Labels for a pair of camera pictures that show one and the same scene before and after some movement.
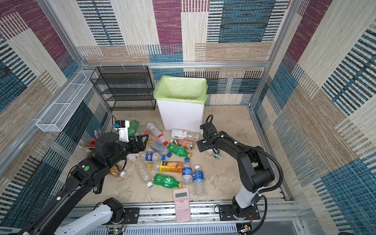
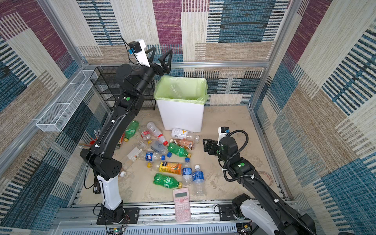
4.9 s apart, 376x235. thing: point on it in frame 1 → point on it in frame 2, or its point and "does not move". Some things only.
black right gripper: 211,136 → 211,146
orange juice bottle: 166,167 does not move
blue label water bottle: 198,180 does not move
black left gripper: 136,150 → 163,69
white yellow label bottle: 183,134 does not move
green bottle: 166,181 does not move
